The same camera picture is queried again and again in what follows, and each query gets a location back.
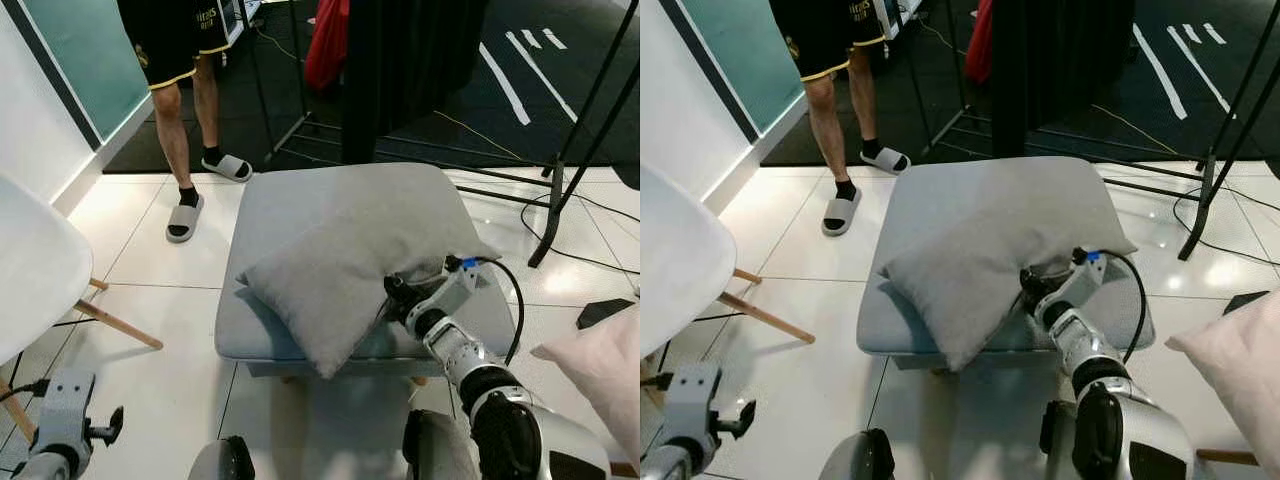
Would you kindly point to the grey fabric pillow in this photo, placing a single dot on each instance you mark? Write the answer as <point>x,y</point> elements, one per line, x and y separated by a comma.
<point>985,265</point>
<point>340,265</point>

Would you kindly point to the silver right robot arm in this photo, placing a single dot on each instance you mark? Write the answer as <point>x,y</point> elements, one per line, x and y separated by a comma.
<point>1088,352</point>
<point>462,352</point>

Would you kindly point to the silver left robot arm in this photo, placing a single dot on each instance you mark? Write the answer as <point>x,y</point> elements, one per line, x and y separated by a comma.
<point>40,466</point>
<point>668,466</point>

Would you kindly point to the pale pink pillow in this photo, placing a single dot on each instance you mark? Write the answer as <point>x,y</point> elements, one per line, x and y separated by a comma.
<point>1240,370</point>
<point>600,380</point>

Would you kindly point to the white chair with wooden legs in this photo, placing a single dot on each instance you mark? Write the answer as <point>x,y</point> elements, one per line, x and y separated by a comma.
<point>680,255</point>
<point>35,260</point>

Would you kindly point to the silver left robot leg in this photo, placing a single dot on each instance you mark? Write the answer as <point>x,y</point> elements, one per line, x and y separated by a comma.
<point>222,462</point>
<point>858,458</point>

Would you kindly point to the light grey cushioned ottoman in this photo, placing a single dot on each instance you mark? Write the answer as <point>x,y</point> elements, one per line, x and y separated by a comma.
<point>285,205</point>
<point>925,195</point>

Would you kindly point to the black flat floor plate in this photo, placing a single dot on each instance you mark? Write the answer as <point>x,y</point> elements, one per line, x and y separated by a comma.
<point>604,312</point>
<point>1245,301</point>

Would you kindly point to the black metal clothes rack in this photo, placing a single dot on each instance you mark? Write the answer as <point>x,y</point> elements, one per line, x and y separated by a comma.
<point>950,120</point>
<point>300,125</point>

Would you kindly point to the grey slide slipper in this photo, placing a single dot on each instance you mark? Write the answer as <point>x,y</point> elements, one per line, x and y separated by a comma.
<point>187,222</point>
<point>232,168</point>
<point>890,160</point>
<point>843,215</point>

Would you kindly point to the black hanging curtain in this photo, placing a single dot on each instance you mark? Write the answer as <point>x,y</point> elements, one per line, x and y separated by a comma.
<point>1060,65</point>
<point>405,70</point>

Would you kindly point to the black metal pole stand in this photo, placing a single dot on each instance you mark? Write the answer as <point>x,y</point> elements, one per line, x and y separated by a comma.
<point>1225,135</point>
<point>585,130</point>

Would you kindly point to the red hanging cloth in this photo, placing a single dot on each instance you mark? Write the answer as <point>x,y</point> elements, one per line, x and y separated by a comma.
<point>980,45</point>
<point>326,45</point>

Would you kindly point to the person in black shorts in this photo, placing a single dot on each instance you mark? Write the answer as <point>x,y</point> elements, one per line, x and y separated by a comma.
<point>172,120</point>
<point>825,120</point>

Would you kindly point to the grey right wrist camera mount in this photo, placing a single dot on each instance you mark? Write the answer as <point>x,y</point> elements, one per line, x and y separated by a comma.
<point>455,290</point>
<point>1082,280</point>

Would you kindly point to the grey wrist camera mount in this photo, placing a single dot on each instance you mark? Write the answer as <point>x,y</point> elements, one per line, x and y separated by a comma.
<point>63,405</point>
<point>455,290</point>
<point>1082,280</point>
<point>692,400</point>

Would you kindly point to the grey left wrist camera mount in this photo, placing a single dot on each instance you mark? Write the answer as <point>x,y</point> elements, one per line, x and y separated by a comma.
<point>63,405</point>
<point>692,400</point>

